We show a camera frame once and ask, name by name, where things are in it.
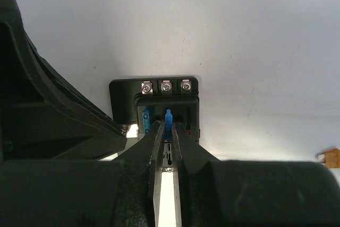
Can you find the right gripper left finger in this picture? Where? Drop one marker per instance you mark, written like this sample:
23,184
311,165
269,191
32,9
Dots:
121,192

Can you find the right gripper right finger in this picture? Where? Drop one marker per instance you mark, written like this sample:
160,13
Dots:
211,192

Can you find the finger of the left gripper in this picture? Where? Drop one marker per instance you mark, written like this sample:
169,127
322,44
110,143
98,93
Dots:
42,115

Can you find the blue fuse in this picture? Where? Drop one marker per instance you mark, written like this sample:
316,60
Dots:
146,120
168,125

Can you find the black fuse box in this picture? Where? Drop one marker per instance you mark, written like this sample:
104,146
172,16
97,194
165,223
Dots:
129,97

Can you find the orange fuse lower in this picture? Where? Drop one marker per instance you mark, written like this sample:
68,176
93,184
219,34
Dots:
330,158

